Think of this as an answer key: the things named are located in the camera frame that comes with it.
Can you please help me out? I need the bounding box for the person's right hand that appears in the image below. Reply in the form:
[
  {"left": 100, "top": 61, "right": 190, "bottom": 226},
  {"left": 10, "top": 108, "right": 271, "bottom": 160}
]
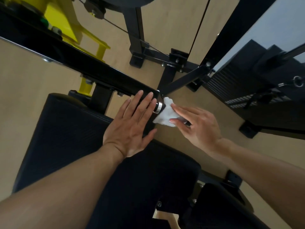
[{"left": 168, "top": 103, "right": 226, "bottom": 155}]

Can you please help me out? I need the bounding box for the person's left forearm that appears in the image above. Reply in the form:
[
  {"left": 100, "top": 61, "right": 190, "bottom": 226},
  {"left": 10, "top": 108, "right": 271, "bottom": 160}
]
[{"left": 0, "top": 143, "right": 124, "bottom": 229}]

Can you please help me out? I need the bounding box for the black padded seat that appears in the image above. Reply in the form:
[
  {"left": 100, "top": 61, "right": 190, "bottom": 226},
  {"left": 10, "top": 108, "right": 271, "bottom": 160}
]
[{"left": 179, "top": 183, "right": 270, "bottom": 229}]

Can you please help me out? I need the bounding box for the black machine cable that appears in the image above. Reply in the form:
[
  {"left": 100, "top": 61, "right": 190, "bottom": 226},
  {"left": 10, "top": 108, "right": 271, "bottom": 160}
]
[{"left": 187, "top": 0, "right": 212, "bottom": 56}]

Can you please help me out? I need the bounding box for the black textured chest pad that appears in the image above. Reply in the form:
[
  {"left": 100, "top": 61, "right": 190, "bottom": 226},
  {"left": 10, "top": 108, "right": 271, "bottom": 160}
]
[{"left": 13, "top": 93, "right": 202, "bottom": 229}]

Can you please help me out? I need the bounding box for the black machine lower frame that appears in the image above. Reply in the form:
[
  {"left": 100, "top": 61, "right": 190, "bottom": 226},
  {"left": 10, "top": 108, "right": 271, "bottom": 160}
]
[{"left": 239, "top": 120, "right": 305, "bottom": 141}]

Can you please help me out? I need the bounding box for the black handle grip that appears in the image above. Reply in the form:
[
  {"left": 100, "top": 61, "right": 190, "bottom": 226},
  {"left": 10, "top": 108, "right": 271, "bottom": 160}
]
[{"left": 152, "top": 101, "right": 192, "bottom": 127}]

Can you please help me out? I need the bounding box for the black cable pulley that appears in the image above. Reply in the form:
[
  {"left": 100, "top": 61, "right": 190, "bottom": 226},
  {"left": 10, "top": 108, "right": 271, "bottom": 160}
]
[{"left": 83, "top": 0, "right": 106, "bottom": 20}]

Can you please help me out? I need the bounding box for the white cleaning wipe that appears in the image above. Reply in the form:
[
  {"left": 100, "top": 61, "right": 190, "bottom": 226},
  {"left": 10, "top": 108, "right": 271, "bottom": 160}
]
[{"left": 152, "top": 97, "right": 187, "bottom": 128}]

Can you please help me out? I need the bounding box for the chrome selector pin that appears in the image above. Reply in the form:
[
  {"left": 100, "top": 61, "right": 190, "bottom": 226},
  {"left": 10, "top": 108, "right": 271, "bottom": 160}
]
[{"left": 277, "top": 75, "right": 304, "bottom": 88}]

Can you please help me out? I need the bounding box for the black steel rack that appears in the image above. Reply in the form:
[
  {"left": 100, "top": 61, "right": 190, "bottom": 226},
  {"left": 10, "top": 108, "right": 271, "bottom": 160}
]
[{"left": 0, "top": 0, "right": 215, "bottom": 117}]

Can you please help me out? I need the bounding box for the black curved cam plate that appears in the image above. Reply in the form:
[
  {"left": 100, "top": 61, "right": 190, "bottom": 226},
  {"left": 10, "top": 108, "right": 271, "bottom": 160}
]
[{"left": 99, "top": 0, "right": 158, "bottom": 9}]

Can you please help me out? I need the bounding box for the person's left hand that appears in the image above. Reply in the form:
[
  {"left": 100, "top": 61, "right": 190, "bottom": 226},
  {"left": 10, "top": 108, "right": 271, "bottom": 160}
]
[{"left": 103, "top": 90, "right": 158, "bottom": 158}]

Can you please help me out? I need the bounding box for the person's right forearm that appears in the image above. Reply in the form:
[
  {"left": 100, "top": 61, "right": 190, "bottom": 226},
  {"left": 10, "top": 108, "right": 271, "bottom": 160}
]
[{"left": 212, "top": 138, "right": 305, "bottom": 229}]

